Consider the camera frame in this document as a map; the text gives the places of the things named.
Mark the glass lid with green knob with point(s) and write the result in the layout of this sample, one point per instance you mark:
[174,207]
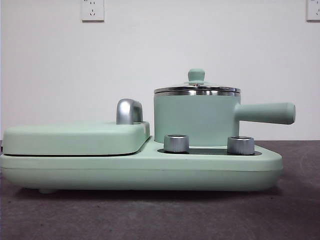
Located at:
[196,75]

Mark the silver control knob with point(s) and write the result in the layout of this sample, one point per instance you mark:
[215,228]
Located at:
[240,145]
[176,143]

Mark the mint green breakfast machine base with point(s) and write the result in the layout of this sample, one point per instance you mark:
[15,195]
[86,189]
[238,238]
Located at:
[150,172]

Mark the white wall socket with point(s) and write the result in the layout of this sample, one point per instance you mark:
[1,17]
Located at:
[313,11]
[92,12]

